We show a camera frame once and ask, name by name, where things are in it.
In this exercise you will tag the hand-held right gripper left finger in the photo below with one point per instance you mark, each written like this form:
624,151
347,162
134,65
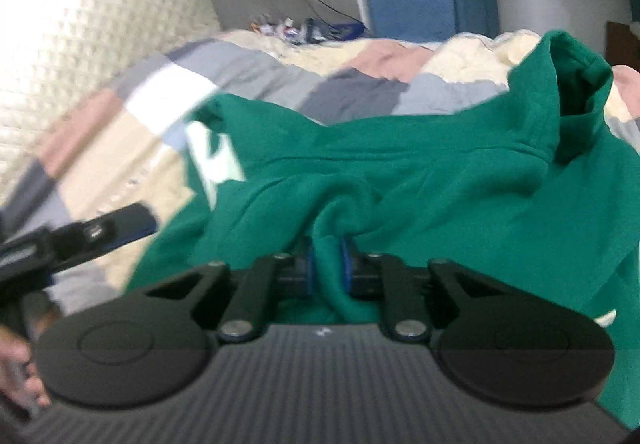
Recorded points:
310,269

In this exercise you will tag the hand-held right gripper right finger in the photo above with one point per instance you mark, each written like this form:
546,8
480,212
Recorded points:
346,269

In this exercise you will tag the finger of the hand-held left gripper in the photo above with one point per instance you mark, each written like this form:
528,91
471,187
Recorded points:
115,229

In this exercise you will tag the green hoodie with white stripe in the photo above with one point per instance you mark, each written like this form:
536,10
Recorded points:
425,174

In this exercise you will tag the person's left hand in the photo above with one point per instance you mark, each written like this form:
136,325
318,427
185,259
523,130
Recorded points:
17,364

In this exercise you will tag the patchwork blanket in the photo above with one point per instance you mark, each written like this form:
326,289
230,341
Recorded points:
350,89

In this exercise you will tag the white quilted headboard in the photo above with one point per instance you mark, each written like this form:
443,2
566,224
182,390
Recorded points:
100,24

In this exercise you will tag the pile of small packets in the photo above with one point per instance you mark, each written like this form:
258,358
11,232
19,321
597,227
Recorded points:
295,30

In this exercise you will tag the brown wooden furniture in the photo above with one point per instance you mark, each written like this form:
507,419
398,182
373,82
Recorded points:
622,47

